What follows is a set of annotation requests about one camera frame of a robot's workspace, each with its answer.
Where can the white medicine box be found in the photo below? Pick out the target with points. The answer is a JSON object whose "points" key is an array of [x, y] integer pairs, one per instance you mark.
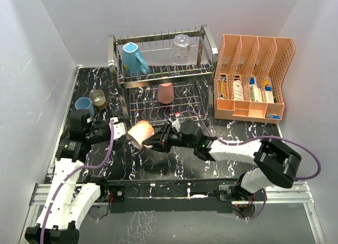
{"points": [[238, 90]]}

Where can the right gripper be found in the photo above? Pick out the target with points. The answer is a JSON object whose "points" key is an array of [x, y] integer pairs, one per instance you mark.
{"points": [[158, 141]]}

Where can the yellow striped box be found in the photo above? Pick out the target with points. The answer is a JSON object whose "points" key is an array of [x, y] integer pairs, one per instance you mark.
{"points": [[222, 87]]}

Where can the peach handled mug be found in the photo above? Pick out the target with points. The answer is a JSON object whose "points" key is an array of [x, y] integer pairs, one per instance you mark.
{"points": [[140, 132]]}

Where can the orange plastic file organizer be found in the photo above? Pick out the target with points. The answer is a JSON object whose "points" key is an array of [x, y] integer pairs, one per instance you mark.
{"points": [[249, 76]]}

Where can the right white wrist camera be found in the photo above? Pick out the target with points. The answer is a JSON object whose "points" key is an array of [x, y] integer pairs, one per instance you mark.
{"points": [[174, 120]]}

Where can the blue white box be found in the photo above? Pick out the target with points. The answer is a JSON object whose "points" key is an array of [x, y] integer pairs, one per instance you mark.
{"points": [[256, 93]]}

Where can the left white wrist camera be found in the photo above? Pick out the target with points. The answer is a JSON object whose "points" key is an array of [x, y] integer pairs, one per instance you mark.
{"points": [[117, 127]]}

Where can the clear glass cup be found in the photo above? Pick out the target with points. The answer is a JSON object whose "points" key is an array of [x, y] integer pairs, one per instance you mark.
{"points": [[181, 50]]}

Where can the cream and brown steel cup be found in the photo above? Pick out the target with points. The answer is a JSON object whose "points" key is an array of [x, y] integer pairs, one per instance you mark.
{"points": [[98, 99]]}

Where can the light blue tumbler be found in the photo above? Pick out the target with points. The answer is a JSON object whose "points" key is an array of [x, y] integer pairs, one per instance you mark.
{"points": [[86, 104]]}

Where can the steel two-tier dish rack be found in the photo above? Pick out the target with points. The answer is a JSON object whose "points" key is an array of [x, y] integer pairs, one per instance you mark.
{"points": [[192, 83]]}

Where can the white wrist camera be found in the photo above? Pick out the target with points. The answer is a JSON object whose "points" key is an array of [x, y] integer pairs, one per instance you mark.
{"points": [[174, 120], [117, 127]]}

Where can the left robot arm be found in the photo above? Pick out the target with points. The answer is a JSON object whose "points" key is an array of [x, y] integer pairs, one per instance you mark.
{"points": [[68, 180]]}

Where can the small blue cap item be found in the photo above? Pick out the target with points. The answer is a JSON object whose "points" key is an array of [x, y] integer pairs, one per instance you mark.
{"points": [[272, 116]]}

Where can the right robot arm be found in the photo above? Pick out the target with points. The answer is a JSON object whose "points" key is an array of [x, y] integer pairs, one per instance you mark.
{"points": [[276, 163]]}

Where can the blue handled mug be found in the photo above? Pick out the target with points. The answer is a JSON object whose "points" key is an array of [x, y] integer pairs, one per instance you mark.
{"points": [[133, 62]]}

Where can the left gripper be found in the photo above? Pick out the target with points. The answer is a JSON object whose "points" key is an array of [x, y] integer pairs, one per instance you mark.
{"points": [[107, 124]]}

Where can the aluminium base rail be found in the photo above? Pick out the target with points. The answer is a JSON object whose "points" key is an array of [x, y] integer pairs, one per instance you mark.
{"points": [[183, 195]]}

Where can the dusty pink tumbler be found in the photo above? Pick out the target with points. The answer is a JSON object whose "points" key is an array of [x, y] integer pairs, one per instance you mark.
{"points": [[165, 93]]}

